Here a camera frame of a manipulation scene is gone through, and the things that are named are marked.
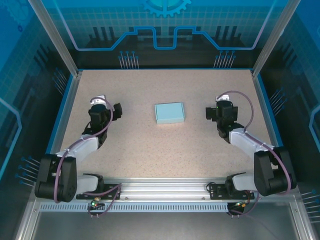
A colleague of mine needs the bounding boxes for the light blue paper box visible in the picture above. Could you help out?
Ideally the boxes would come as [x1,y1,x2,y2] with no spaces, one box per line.
[154,101,186,125]

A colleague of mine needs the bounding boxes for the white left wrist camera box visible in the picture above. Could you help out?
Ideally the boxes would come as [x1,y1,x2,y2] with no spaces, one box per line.
[89,94,107,107]

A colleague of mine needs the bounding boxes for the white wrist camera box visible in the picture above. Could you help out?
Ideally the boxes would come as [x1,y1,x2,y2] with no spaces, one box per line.
[215,92,231,103]
[89,94,107,107]

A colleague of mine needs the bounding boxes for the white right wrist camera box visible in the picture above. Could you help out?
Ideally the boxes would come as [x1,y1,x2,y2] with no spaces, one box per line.
[215,92,231,103]

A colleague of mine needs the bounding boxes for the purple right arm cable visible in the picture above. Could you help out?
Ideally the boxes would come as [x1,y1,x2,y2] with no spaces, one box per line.
[216,90,293,218]

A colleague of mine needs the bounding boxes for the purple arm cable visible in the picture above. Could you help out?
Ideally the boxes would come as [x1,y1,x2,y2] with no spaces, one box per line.
[53,97,123,219]
[216,90,293,218]

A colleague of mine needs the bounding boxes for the aluminium side rail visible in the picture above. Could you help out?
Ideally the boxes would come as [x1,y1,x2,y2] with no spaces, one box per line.
[41,70,84,183]
[250,69,287,182]

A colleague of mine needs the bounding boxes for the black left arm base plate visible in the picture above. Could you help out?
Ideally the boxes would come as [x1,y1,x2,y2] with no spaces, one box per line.
[76,183,123,201]

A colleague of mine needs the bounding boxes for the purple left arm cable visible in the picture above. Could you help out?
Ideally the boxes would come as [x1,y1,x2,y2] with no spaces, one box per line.
[53,97,123,219]

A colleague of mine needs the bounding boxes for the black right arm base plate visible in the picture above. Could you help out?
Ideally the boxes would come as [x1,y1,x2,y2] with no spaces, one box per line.
[206,182,256,201]

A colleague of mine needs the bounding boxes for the aluminium frame post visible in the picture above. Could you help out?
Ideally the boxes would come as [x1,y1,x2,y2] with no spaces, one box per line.
[27,0,83,77]
[251,0,301,77]

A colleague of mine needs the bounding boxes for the aluminium mounting rail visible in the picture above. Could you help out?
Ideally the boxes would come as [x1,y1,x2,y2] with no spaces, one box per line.
[33,177,300,201]

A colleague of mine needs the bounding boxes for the slotted grey cable duct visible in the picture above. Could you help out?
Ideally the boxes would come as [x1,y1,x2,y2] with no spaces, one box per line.
[39,202,230,213]

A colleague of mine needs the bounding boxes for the metal front frame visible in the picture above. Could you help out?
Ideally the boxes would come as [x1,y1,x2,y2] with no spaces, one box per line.
[13,194,317,240]

